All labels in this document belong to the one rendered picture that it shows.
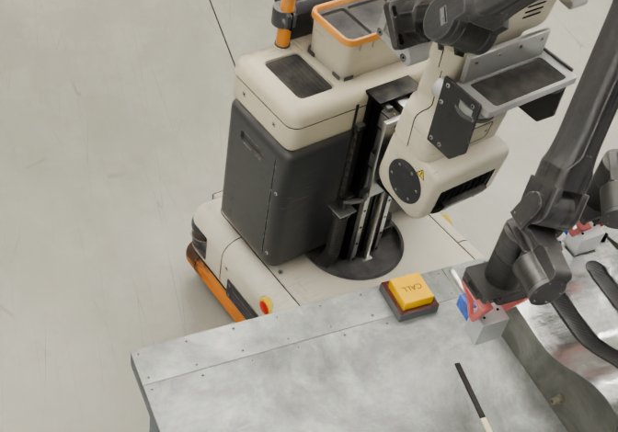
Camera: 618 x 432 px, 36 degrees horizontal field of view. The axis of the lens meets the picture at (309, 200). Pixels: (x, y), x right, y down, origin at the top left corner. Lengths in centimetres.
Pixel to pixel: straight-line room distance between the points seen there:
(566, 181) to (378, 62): 93
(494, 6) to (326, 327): 61
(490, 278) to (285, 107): 77
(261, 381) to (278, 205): 74
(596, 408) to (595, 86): 52
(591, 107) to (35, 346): 170
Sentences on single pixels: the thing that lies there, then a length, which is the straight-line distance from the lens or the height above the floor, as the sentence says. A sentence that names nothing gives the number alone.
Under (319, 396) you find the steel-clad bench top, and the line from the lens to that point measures 158.
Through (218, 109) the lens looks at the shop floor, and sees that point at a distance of 331.
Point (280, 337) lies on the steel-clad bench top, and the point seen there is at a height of 80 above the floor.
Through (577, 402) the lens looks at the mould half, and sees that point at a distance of 161.
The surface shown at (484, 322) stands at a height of 96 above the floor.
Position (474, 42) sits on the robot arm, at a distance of 161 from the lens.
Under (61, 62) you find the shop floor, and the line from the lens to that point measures 349.
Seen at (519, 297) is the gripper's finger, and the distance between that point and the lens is 150.
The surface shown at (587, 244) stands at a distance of 178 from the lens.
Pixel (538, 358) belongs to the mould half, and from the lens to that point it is 166.
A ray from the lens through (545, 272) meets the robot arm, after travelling 137.
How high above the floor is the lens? 209
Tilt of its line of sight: 44 degrees down
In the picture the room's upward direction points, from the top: 11 degrees clockwise
